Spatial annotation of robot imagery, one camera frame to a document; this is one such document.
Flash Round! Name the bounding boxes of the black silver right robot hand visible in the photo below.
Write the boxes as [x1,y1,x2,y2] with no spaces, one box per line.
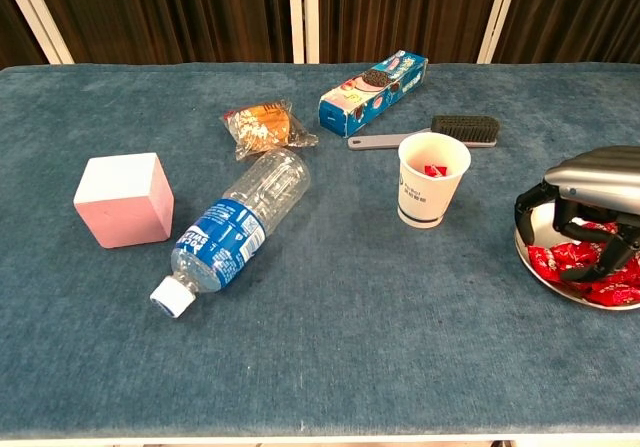
[514,145,640,283]

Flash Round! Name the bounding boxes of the oval metal plate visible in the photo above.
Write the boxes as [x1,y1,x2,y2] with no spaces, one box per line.
[513,201,640,312]

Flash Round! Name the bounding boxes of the white paper cup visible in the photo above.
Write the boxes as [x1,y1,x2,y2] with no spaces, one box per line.
[397,132,472,230]

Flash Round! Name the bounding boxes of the grey brush black bristles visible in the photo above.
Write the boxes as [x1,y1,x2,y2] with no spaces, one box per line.
[347,114,501,152]

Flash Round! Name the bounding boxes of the dark brown curtain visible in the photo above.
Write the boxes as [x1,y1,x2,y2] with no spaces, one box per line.
[318,0,504,65]
[28,0,294,65]
[0,0,49,68]
[492,0,640,65]

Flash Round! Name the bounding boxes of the blue cookie box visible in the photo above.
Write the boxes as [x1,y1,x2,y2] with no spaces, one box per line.
[318,49,430,139]

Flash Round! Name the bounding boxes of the blue velvet table cloth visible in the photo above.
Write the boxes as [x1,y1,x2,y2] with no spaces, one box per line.
[0,61,640,441]

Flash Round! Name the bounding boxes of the wrapped bread bun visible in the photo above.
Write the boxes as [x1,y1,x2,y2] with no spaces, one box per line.
[222,98,320,162]

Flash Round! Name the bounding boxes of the clear plastic bottle blue label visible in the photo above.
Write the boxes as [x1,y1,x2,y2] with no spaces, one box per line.
[149,147,312,319]

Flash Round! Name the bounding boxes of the pink foam cube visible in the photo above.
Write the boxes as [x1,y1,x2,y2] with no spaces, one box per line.
[72,152,176,250]

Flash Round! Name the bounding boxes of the white frame post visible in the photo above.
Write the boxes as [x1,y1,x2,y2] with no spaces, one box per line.
[287,0,321,65]
[0,0,76,65]
[477,0,524,65]

